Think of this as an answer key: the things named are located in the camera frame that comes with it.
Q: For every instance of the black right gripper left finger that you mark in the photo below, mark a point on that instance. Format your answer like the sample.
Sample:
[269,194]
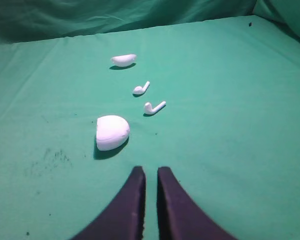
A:
[124,217]

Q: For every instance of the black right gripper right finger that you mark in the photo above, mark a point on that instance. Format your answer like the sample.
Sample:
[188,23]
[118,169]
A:
[178,216]

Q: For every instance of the white earphone case body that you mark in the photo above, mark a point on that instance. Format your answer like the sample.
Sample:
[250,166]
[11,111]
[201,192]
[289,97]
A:
[112,131]

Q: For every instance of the white earbud near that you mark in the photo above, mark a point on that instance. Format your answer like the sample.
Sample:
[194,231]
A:
[150,110]

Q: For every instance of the white earbud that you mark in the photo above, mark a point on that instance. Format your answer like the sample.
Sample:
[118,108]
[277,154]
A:
[150,110]
[140,90]

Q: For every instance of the green table cloth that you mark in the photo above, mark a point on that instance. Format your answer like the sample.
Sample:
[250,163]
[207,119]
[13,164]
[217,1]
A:
[230,130]

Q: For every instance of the white earbud far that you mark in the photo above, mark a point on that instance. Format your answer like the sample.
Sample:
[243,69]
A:
[140,90]

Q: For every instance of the green backdrop curtain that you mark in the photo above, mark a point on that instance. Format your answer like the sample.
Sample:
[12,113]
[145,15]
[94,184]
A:
[35,20]

